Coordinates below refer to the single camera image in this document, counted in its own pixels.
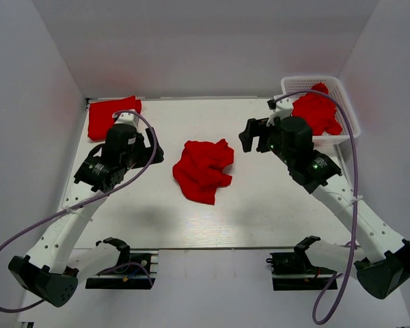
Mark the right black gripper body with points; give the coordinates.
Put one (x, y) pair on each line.
(276, 148)

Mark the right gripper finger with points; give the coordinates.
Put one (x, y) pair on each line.
(246, 137)
(263, 136)

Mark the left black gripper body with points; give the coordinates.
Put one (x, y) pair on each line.
(139, 157)

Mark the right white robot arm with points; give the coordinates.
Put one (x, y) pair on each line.
(381, 262)

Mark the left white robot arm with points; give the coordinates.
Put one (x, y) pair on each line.
(49, 270)

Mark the red t shirts in basket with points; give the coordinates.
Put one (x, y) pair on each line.
(318, 112)

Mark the folded red t shirt stack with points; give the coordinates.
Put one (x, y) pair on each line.
(101, 115)

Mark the white plastic basket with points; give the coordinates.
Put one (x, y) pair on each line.
(338, 93)

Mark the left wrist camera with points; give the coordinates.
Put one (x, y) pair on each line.
(128, 117)

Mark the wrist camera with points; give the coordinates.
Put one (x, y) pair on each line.
(128, 117)
(283, 109)

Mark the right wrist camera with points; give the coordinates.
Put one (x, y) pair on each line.
(283, 109)

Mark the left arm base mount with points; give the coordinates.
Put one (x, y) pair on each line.
(137, 270)

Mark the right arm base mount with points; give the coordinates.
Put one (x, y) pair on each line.
(292, 271)

